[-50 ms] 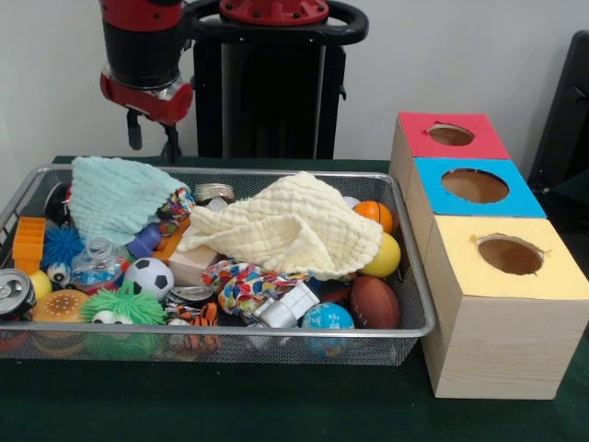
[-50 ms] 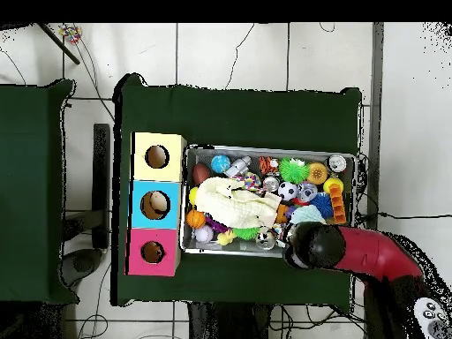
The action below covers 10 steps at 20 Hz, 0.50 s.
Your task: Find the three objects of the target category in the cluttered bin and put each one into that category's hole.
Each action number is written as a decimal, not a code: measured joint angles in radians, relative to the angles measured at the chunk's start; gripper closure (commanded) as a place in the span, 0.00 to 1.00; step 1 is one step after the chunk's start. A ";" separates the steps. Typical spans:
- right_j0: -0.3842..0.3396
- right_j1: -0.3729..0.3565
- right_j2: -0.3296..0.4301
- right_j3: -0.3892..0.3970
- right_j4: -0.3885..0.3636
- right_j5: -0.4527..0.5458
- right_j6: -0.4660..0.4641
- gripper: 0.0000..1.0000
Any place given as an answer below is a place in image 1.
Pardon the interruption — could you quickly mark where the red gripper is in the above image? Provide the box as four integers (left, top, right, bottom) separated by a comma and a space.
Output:
99, 69, 194, 165

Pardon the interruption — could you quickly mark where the light blue waffle cloth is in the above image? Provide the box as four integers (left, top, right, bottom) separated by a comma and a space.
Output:
69, 156, 192, 249

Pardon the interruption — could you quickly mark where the cream waffle cloth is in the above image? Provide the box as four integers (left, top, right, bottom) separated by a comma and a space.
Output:
177, 170, 386, 282

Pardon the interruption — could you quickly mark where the tiger striped plush toy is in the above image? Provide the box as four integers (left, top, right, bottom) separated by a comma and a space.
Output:
177, 302, 220, 327

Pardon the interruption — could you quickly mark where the wooden box with three holes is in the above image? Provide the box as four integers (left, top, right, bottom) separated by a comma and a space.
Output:
388, 111, 589, 400

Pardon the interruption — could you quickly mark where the blue spiky ball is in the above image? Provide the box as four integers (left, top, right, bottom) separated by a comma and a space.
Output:
41, 225, 87, 271

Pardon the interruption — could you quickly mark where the green spiky toy with eyes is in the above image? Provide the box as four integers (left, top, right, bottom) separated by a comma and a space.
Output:
81, 281, 167, 326

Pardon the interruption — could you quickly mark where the toy burger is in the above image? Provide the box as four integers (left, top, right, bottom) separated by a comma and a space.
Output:
31, 288, 91, 323

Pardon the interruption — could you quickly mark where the silver drink can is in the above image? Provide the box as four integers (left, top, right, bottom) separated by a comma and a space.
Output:
0, 268, 38, 321

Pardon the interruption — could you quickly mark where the orange toy basketball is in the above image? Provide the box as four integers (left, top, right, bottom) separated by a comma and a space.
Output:
352, 200, 395, 234

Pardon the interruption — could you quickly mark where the blue globe ball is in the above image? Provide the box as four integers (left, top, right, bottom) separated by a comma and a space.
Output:
301, 302, 355, 331

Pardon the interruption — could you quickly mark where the yellow ball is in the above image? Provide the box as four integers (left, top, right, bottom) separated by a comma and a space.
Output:
363, 232, 402, 279

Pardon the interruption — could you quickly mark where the brown toy football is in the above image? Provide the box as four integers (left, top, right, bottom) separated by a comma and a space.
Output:
348, 274, 401, 330

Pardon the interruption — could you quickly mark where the dark green table cloth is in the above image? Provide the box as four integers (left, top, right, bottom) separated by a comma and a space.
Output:
0, 155, 589, 442

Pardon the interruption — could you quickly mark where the black chair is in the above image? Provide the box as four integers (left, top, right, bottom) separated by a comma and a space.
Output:
527, 29, 589, 190

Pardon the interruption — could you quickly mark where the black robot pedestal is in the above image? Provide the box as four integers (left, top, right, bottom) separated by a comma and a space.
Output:
181, 0, 369, 160

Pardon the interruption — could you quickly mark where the wire mesh bin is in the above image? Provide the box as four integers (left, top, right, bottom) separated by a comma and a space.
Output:
0, 164, 437, 367

